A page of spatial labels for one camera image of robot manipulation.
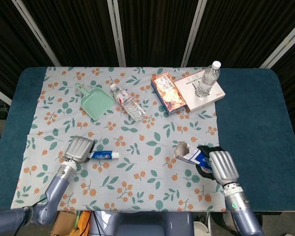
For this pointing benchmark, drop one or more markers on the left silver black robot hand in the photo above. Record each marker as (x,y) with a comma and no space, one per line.
(78,148)

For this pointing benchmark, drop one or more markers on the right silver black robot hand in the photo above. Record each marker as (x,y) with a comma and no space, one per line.
(222,167)

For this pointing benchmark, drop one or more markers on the blue white toothpaste tube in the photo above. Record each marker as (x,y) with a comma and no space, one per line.
(104,155)

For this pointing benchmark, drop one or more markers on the blue toothpaste box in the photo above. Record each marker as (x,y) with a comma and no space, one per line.
(194,155)

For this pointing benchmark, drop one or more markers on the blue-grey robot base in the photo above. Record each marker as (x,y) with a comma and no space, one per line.
(142,223)

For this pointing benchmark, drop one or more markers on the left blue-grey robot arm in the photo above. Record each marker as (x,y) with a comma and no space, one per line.
(56,186)

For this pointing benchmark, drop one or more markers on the white flat cardboard box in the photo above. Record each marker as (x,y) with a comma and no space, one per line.
(191,98)

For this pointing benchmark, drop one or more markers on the orange snack box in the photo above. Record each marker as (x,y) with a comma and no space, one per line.
(168,94)

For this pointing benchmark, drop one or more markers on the mint green plastic dustpan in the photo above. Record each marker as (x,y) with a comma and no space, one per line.
(96,103)

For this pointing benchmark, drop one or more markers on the dark blue table cover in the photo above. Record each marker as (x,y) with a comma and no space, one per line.
(250,123)

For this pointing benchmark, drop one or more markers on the white bucket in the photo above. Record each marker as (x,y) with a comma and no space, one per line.
(200,228)

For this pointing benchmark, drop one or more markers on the red-label clear water bottle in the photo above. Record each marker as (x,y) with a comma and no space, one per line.
(129,103)

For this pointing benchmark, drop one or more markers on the floral orange-fruit tablecloth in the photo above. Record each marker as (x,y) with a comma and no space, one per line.
(142,182)

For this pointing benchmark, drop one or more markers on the yellow cloth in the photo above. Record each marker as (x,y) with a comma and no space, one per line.
(82,221)

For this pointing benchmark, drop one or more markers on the white-cap clear water bottle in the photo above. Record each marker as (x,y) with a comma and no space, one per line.
(206,81)

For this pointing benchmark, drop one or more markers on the white partition frame post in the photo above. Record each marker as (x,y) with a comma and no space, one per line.
(282,44)
(194,34)
(116,34)
(37,33)

